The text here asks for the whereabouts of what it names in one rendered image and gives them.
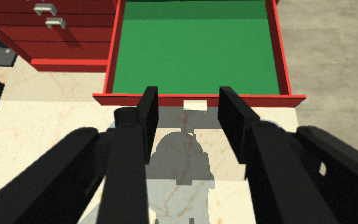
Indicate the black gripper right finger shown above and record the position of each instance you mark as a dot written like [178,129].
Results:
[281,190]

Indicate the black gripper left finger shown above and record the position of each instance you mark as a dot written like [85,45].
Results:
[48,191]

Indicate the red tool chest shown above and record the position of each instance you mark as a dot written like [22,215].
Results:
[188,48]

